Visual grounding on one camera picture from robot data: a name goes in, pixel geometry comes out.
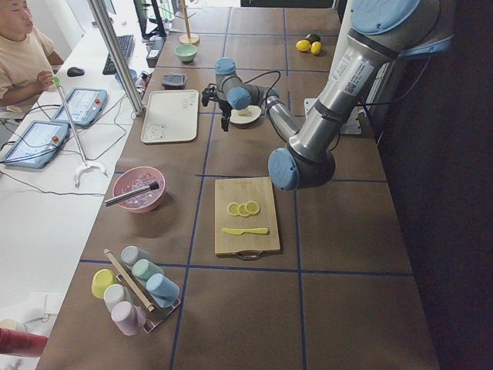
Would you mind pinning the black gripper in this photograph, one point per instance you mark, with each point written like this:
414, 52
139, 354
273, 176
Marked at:
224, 107

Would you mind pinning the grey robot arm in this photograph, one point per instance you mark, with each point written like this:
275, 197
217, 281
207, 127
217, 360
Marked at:
379, 32

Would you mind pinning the white rectangular tray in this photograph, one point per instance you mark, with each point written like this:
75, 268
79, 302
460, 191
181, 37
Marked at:
171, 116

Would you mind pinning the beige round plate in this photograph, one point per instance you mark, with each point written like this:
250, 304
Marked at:
245, 116

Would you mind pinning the grey folded cloth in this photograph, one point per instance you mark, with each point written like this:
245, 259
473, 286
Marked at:
174, 81

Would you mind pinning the bamboo cutting board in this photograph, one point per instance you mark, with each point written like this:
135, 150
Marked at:
245, 218

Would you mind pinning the green bowl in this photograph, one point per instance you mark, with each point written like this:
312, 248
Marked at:
186, 52

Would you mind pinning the lemon slice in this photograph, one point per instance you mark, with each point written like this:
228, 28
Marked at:
252, 207
233, 209
242, 210

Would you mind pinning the wooden mug stand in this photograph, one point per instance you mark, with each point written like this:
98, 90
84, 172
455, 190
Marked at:
188, 37

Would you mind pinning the orange circuit board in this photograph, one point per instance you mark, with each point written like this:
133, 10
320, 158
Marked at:
142, 81

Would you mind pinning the black box device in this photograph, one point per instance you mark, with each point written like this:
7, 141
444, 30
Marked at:
154, 48

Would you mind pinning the yellow lemon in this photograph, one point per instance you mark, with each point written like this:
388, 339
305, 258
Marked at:
315, 48
303, 45

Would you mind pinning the pink bowl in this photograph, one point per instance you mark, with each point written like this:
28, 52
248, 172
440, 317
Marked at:
138, 177

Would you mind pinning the yellow plastic knife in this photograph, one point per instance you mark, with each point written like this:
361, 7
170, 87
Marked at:
241, 231

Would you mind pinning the green avocado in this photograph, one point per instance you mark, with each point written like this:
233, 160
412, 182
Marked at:
312, 37

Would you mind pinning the far teach pendant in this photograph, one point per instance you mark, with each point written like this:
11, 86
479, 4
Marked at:
85, 105

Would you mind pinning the teach pendant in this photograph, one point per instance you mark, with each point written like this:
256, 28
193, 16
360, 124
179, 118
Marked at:
85, 105
37, 146

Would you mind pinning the black computer mouse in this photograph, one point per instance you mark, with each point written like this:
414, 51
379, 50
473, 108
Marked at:
75, 71

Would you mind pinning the grey blue cup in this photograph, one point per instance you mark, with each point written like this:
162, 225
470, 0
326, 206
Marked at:
131, 254

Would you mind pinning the green cup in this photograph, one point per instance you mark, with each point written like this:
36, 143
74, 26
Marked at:
144, 269

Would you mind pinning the metal reacher stick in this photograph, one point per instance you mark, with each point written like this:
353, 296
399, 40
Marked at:
87, 164

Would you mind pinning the light blue cup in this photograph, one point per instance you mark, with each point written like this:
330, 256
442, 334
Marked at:
164, 291

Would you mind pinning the near teach pendant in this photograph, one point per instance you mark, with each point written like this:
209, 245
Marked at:
37, 146

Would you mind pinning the yellow cup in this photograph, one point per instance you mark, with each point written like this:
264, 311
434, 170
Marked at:
101, 280

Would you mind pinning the white cup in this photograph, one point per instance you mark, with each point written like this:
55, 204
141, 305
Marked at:
115, 294

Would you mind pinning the seated person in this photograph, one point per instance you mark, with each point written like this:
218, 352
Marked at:
28, 58

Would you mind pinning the pink cup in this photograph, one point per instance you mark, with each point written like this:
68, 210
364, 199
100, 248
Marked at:
129, 318

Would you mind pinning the red bottle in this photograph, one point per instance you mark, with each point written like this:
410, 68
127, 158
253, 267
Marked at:
23, 344

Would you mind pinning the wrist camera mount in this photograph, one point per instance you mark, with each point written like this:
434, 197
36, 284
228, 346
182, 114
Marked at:
209, 95

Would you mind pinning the metal handled brush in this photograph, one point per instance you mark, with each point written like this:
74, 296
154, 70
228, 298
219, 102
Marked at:
130, 194

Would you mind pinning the white pillar mount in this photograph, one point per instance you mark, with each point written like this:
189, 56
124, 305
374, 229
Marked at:
344, 115

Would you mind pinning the aluminium frame post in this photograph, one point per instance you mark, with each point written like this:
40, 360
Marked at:
109, 36

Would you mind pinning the white wire cup rack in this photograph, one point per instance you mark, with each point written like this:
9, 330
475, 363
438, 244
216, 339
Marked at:
155, 318

